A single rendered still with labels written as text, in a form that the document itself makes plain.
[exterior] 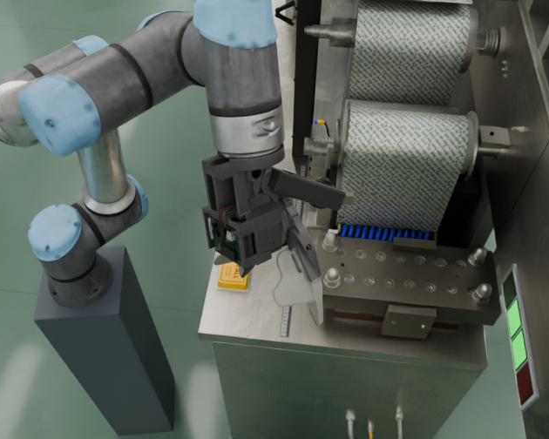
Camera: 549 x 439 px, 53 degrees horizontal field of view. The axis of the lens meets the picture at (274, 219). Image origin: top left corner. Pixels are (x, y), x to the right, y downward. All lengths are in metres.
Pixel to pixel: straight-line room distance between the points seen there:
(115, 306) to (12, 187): 1.73
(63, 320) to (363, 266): 0.72
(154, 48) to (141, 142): 2.46
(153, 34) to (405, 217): 0.84
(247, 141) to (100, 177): 0.65
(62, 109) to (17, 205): 2.40
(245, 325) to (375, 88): 0.63
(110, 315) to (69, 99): 0.89
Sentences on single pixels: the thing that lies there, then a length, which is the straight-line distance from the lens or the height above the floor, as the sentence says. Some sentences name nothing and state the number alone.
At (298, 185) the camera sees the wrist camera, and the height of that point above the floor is 1.62.
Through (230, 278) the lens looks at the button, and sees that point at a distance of 1.35.
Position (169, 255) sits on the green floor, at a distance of 2.55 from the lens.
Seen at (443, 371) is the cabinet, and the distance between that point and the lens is 1.39.
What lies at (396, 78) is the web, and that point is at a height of 1.27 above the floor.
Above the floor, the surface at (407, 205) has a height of 1.12.
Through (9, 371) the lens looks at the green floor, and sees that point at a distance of 2.47.
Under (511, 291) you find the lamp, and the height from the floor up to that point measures 1.19.
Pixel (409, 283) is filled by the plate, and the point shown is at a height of 1.03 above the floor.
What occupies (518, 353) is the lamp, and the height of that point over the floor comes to 1.18.
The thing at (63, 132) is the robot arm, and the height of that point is 1.71.
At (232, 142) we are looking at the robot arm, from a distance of 0.55.
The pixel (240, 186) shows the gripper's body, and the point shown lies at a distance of 0.57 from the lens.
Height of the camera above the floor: 2.07
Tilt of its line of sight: 52 degrees down
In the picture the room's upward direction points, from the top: straight up
